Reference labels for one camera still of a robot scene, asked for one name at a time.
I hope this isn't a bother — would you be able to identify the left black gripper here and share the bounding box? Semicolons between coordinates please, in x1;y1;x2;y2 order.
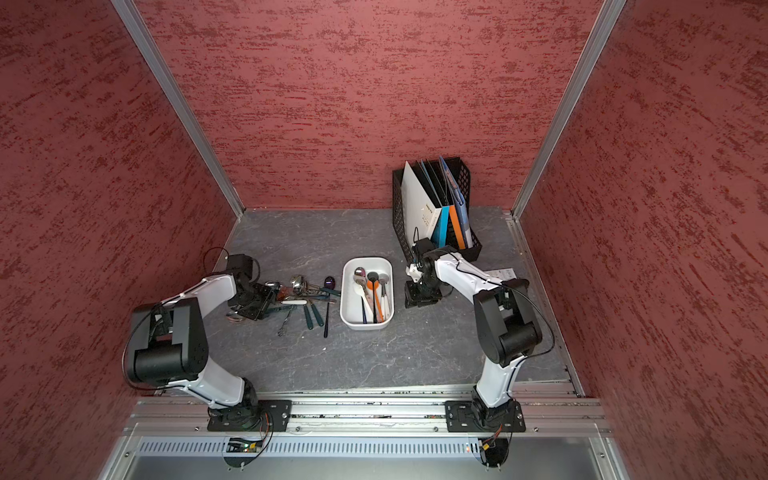
230;282;276;321

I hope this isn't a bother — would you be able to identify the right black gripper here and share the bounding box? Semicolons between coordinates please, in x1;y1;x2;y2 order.
405;272;445;308

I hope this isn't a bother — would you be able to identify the steel spoon white handle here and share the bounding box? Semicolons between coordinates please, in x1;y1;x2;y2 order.
379;273;391;321

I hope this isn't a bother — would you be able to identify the orange spoon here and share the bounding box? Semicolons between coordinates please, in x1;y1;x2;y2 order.
367;271;385;323

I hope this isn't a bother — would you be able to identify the white rectangular storage box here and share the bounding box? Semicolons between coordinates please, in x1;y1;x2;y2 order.
339;257;395;331

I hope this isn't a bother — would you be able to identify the dark blue handled spoon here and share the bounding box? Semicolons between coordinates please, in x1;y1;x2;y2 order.
353;267;368;324

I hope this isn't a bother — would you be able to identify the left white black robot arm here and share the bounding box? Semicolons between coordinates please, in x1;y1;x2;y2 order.
122;270;272;421

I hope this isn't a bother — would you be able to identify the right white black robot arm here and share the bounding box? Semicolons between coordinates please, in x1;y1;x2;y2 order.
406;247;543;413

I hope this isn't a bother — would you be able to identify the ornate silver spoon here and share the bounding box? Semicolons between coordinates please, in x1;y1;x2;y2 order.
277;308;294;337

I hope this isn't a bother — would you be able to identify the large mirror steel spoon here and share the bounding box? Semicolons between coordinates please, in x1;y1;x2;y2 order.
291;275;306;296

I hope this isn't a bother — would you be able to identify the blue white flat box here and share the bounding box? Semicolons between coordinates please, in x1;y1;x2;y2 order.
484;268;517;284

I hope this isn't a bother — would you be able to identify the teal folder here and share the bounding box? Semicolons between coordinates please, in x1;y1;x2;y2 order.
420;161;451;247

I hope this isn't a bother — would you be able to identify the orange folder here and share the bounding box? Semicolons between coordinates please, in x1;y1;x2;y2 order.
449;205;466;250

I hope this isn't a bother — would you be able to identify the blue folder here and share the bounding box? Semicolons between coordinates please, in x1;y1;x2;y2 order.
439;156;475;250

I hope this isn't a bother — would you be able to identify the white folder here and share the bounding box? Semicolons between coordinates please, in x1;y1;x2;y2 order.
401;163;442;246

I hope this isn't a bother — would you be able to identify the black mesh file holder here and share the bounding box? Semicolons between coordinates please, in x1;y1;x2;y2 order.
392;157;482;264

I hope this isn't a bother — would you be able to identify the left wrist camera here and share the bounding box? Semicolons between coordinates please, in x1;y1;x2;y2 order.
225;254;261;282

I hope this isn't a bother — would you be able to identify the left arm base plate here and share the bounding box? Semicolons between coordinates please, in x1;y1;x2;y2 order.
207;400;293;433

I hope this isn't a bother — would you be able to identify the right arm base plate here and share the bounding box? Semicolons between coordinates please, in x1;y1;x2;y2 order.
444;399;526;433

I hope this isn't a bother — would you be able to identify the aluminium front rail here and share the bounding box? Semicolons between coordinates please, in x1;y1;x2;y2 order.
122;392;610;438

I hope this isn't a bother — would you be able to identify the left aluminium corner post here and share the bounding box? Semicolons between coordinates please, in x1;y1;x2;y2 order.
111;0;246;219

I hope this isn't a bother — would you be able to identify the aluminium corner post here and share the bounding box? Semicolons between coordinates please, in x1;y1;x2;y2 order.
511;0;626;223
111;0;246;219

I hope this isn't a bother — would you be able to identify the right aluminium corner post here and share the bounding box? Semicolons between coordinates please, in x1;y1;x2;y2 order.
511;0;626;223

